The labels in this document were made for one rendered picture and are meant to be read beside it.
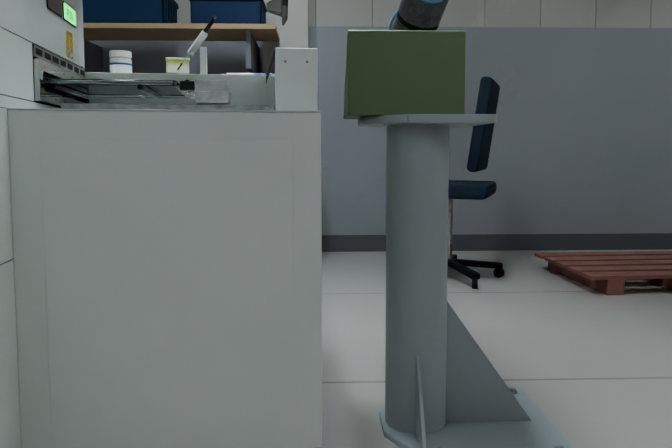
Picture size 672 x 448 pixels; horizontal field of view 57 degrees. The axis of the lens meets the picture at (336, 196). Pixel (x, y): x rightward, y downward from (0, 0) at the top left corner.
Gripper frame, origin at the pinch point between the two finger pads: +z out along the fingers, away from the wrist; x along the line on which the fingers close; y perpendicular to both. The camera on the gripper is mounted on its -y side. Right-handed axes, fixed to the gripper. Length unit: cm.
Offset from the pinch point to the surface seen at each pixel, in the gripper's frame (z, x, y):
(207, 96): 23.4, 22.5, 20.4
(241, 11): -46, -202, 14
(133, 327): 73, 46, 35
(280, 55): 15.7, 40.0, 3.6
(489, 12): -62, -248, -160
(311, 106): 26.7, 40.0, -3.2
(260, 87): 17.3, -15.0, 6.8
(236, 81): 15.6, -15.0, 14.0
